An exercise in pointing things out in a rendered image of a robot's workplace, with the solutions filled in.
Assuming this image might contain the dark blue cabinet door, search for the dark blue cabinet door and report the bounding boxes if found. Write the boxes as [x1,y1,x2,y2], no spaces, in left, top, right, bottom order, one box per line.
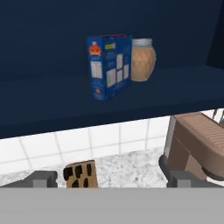
[206,0,224,70]

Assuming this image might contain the blue food box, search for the blue food box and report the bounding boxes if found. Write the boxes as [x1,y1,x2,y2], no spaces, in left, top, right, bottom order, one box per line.
[86,33,133,102]

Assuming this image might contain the brown stand mixer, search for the brown stand mixer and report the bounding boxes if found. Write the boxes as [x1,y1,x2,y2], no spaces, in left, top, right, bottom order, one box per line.
[158,112,224,181]

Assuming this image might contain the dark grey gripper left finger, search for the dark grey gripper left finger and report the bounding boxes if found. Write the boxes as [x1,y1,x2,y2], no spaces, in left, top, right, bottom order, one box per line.
[1,170,59,189]

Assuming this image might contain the dark blue open cabinet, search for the dark blue open cabinet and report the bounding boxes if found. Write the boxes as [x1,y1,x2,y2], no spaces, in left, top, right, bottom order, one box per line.
[0,0,224,140]

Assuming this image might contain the tan knife block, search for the tan knife block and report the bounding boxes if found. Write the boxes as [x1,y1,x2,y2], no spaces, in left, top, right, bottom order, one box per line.
[62,159,99,189]

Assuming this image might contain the beige glass jar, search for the beige glass jar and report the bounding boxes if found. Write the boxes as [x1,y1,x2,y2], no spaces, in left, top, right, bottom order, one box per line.
[129,38,158,82]

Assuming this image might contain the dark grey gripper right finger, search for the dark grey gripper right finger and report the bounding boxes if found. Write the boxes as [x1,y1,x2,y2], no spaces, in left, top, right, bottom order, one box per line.
[166,170,221,189]

